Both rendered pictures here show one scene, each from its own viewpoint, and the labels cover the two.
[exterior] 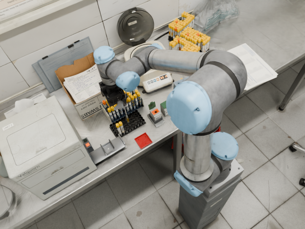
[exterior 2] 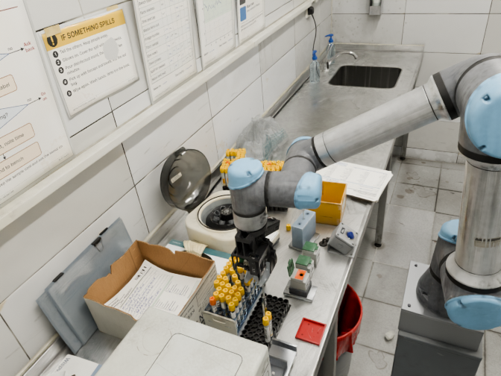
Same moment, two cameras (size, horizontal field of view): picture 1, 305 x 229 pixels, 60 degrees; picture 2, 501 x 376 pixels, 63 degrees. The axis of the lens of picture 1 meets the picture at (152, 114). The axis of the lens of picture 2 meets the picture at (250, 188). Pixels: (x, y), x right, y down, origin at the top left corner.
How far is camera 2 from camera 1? 62 cm
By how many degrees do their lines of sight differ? 33
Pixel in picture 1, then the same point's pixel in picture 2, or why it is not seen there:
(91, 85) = (161, 293)
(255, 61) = (354, 169)
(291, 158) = not seen: hidden behind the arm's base
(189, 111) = not seen: outside the picture
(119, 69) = (290, 175)
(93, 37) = (126, 218)
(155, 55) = (330, 136)
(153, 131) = (312, 309)
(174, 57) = (372, 116)
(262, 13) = (312, 127)
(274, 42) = not seen: hidden behind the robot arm
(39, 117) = (153, 353)
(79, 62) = (118, 265)
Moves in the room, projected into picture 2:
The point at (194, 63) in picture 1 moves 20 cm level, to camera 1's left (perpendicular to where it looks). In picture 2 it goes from (423, 99) to (354, 136)
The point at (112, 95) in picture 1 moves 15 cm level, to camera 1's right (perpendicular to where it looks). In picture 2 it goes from (260, 251) to (307, 221)
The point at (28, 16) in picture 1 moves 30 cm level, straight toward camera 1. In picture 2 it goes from (33, 194) to (133, 221)
